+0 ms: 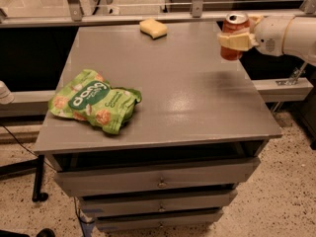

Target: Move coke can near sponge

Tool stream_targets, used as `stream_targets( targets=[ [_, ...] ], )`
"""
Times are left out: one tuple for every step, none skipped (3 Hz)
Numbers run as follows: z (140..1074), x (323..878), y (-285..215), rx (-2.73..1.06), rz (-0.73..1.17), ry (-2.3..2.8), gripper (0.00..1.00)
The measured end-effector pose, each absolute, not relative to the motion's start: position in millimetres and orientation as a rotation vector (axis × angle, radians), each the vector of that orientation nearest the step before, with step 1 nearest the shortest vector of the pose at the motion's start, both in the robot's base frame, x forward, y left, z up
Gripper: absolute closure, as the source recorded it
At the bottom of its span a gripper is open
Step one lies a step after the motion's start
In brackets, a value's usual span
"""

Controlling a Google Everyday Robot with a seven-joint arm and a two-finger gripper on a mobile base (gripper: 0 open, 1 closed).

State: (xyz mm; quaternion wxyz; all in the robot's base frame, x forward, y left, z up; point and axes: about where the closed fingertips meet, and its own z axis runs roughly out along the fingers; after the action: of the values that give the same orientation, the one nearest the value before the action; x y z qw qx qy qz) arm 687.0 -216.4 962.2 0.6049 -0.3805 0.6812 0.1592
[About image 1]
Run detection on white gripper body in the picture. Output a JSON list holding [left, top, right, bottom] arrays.
[[254, 16, 294, 56]]

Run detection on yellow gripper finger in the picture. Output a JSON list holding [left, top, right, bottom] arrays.
[[217, 33, 259, 51], [249, 15, 264, 25]]

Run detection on red coke can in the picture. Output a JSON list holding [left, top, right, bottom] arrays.
[[218, 12, 250, 60]]

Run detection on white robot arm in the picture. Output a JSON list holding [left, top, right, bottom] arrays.
[[217, 16, 316, 66]]

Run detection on yellow sponge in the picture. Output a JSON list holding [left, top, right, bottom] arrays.
[[139, 19, 168, 40]]

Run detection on grey drawer cabinet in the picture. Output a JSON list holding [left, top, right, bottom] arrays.
[[33, 21, 283, 233]]

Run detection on top grey drawer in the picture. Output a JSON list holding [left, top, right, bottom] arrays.
[[54, 157, 261, 197]]

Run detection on grey drawer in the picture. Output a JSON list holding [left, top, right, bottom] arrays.
[[80, 190, 237, 217], [96, 207, 223, 232], [54, 157, 261, 197]]

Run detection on green snack bag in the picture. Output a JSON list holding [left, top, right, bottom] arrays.
[[48, 69, 142, 134]]

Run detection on middle grey drawer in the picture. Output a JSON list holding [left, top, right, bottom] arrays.
[[80, 190, 237, 217]]

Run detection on bottom grey drawer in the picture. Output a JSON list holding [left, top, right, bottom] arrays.
[[96, 207, 223, 232]]

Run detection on black stand leg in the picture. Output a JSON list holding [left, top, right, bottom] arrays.
[[0, 156, 48, 202]]

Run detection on white object at left edge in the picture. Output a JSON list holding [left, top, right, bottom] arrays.
[[0, 81, 14, 105]]

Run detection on metal bracket on rail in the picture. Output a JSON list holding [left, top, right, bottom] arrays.
[[276, 62, 308, 86]]

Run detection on grey metal rail frame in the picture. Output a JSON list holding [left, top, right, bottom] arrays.
[[1, 0, 313, 118]]

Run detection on black floor cable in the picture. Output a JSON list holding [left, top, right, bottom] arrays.
[[0, 123, 57, 172]]

